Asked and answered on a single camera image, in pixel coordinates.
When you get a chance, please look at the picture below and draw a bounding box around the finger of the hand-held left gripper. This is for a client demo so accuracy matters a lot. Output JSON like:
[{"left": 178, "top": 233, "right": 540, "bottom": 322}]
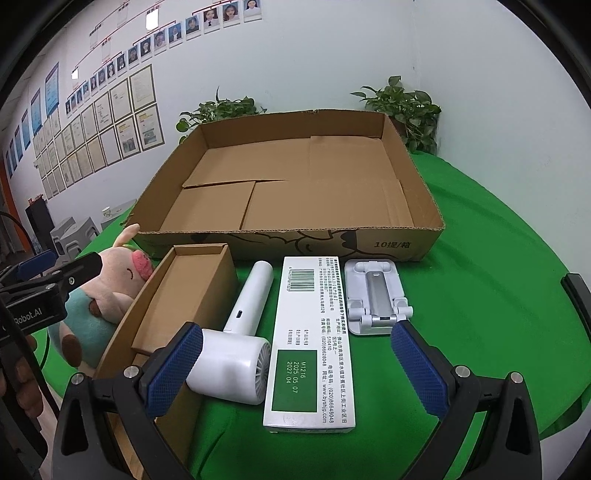
[
  {"left": 16, "top": 250, "right": 60, "bottom": 282},
  {"left": 39, "top": 252, "right": 103, "bottom": 301}
]

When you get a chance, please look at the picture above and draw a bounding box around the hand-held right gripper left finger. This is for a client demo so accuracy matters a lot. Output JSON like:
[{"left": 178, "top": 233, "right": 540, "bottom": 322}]
[{"left": 51, "top": 322, "right": 204, "bottom": 480}]

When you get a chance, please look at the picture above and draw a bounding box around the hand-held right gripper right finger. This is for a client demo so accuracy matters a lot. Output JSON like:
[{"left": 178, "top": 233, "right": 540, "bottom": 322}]
[{"left": 390, "top": 319, "right": 543, "bottom": 480}]

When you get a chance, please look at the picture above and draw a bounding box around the plush pig toy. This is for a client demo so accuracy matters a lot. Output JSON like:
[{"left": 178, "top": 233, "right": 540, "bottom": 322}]
[{"left": 47, "top": 224, "right": 155, "bottom": 369}]

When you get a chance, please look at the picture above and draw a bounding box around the white tube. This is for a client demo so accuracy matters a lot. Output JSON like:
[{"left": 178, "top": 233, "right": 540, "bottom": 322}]
[{"left": 185, "top": 261, "right": 274, "bottom": 406}]

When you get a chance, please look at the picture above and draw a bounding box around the small cardboard box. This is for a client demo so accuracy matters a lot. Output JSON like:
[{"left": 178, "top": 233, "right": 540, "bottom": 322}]
[{"left": 95, "top": 244, "right": 239, "bottom": 467}]

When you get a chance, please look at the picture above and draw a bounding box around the white carton with green label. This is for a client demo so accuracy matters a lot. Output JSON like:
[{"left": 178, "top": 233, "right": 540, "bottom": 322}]
[{"left": 262, "top": 256, "right": 358, "bottom": 435}]

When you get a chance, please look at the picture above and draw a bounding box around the large cardboard box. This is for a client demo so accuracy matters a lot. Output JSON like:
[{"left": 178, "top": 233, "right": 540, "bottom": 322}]
[{"left": 130, "top": 109, "right": 445, "bottom": 263}]

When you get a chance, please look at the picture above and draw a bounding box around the person's left hand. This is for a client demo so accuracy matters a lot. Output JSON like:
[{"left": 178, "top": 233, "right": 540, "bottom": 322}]
[{"left": 0, "top": 336, "right": 44, "bottom": 416}]

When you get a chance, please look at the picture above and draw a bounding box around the grey plastic stool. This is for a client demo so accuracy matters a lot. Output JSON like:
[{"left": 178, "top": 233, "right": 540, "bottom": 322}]
[
  {"left": 69, "top": 220, "right": 100, "bottom": 256},
  {"left": 50, "top": 222, "right": 75, "bottom": 253}
]

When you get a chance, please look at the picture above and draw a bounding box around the black cabinet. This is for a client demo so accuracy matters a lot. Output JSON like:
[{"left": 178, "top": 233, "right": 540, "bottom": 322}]
[{"left": 25, "top": 198, "right": 54, "bottom": 253}]

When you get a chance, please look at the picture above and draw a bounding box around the white phone stand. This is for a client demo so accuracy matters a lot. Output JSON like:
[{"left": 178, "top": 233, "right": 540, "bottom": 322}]
[{"left": 344, "top": 258, "right": 414, "bottom": 336}]

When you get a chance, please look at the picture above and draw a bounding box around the green tablecloth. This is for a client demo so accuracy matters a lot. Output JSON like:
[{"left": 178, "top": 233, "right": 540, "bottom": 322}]
[{"left": 41, "top": 152, "right": 587, "bottom": 480}]

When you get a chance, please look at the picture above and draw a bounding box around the group of framed certificates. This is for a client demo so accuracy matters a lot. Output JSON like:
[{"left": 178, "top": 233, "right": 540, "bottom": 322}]
[{"left": 34, "top": 65, "right": 164, "bottom": 199}]

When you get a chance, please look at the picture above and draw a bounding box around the black flat object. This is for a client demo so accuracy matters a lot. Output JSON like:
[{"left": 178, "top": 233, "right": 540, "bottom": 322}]
[{"left": 560, "top": 273, "right": 591, "bottom": 326}]

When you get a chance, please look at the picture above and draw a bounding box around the potted green plant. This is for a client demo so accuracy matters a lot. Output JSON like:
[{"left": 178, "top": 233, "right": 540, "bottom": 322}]
[
  {"left": 175, "top": 88, "right": 267, "bottom": 145},
  {"left": 352, "top": 76, "right": 441, "bottom": 155}
]

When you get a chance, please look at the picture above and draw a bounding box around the black cable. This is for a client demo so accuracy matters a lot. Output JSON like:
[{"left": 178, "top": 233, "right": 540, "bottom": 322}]
[{"left": 0, "top": 211, "right": 38, "bottom": 259}]

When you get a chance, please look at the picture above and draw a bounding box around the wall chart of portrait photos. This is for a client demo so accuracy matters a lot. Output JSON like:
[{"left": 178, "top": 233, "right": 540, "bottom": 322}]
[{"left": 65, "top": 0, "right": 264, "bottom": 116}]

